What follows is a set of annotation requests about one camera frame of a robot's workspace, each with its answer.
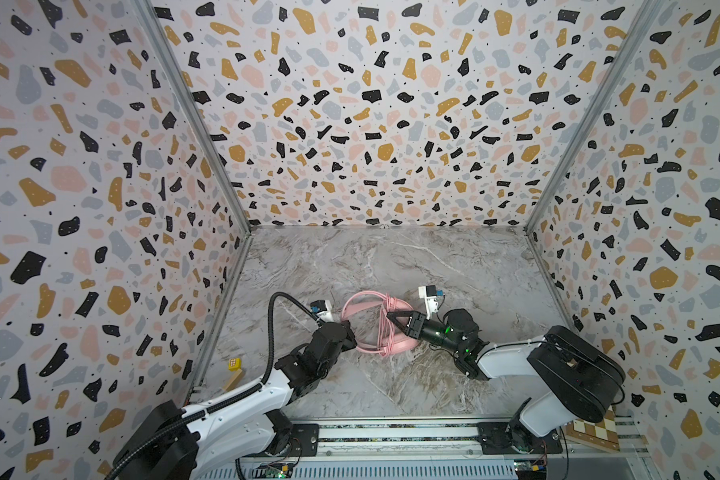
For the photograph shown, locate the pink headphones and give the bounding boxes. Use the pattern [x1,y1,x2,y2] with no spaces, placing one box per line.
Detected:
[340,290,419,357]

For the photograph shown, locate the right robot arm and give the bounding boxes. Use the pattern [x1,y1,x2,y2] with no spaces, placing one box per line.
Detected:
[387,309,626,453]

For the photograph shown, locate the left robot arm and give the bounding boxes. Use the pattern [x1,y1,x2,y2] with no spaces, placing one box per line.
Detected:
[106,321,357,479]

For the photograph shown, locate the yellow toy block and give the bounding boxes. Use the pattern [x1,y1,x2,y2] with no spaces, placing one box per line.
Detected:
[228,358,242,371]

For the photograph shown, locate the wooden block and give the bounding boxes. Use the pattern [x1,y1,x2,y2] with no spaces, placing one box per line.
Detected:
[223,369,245,392]

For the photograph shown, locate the left circuit board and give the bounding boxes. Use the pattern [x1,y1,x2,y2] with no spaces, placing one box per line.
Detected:
[254,463,293,479]

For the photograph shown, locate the circuit board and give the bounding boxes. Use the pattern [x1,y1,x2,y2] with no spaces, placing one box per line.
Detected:
[514,461,547,480]
[254,463,293,479]

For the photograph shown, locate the right circuit board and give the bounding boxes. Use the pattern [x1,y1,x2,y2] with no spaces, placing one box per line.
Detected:
[514,461,547,480]

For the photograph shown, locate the wooden chessboard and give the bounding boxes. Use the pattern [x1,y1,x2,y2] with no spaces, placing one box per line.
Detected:
[564,407,620,452]

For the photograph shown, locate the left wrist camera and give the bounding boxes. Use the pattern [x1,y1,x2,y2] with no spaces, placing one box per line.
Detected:
[309,299,335,326]

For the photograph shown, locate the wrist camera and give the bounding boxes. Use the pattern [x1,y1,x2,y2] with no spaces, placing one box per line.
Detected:
[309,299,335,326]
[418,285,444,319]

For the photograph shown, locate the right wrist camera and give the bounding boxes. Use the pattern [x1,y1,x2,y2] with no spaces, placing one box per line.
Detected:
[418,285,444,319]

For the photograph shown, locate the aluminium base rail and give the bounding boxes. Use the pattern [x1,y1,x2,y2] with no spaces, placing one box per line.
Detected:
[239,418,649,463]

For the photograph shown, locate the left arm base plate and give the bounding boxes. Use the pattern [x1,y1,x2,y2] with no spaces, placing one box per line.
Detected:
[264,423,320,457]

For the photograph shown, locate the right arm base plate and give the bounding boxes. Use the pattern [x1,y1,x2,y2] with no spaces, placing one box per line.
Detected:
[476,421,563,455]

